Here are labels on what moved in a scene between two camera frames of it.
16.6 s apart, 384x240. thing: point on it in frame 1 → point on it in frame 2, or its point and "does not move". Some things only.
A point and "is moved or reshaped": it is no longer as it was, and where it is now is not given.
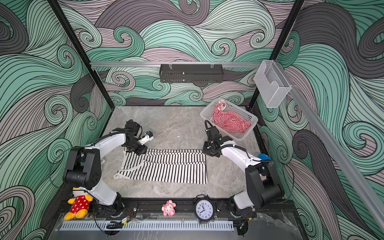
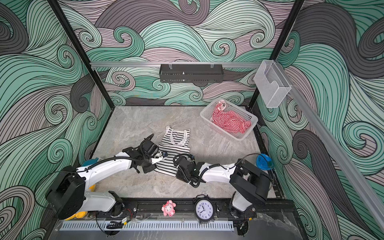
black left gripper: [143, 150] → [148, 169]
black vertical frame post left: [82, 55] does not move
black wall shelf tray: [191, 73] does not move
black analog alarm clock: [204, 208] does not move
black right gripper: [205, 149] → [177, 175]
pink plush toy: [169, 208] does not move
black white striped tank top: [168, 166] is moved or reshaped
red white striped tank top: [229, 120] does not move
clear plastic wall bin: [271, 84] does not move
